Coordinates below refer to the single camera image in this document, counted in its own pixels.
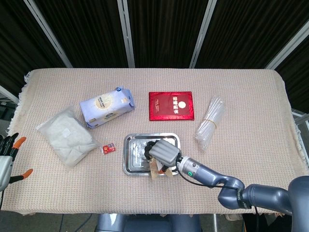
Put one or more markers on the grey robot torso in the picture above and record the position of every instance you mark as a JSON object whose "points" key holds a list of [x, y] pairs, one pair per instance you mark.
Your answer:
{"points": [[147, 223]]}

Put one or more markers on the yellow rubber band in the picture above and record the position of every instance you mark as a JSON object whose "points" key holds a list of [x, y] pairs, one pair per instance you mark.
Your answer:
{"points": [[209, 121]]}

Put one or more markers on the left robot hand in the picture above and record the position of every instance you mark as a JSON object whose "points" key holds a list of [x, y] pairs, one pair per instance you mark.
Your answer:
{"points": [[6, 164]]}

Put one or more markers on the dark partition panel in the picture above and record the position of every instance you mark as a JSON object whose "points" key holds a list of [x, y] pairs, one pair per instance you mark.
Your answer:
{"points": [[87, 31], [166, 31], [19, 48], [246, 31], [297, 79]]}

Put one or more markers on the grey metal partition post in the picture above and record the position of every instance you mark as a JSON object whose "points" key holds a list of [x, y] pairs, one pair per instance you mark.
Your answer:
{"points": [[202, 33], [126, 33], [287, 46], [48, 33]]}

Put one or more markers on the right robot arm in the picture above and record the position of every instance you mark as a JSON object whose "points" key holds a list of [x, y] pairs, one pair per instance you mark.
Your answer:
{"points": [[212, 177]]}

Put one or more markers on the silver rectangular metal tray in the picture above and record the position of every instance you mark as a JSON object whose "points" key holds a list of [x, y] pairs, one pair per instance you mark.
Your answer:
{"points": [[135, 154]]}

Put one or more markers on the white cloth in plastic bag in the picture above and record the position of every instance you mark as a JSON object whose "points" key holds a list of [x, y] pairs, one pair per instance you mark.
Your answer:
{"points": [[67, 140]]}

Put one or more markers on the blue tissue pack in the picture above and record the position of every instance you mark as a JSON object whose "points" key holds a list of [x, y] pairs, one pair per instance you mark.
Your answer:
{"points": [[108, 107]]}

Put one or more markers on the clear bag of straws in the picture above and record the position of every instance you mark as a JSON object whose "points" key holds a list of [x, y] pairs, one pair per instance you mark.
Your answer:
{"points": [[209, 125]]}

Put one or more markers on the red certificate folder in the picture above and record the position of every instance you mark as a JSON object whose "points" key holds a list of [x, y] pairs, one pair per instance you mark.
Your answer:
{"points": [[171, 106]]}

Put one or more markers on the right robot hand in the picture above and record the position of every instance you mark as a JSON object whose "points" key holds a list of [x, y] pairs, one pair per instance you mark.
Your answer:
{"points": [[165, 152]]}

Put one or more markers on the small red snack packet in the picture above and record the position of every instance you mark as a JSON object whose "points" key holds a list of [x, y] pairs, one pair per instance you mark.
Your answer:
{"points": [[109, 148]]}

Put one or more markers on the beige woven tablecloth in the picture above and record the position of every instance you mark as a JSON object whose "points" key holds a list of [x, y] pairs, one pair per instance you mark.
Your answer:
{"points": [[72, 188]]}

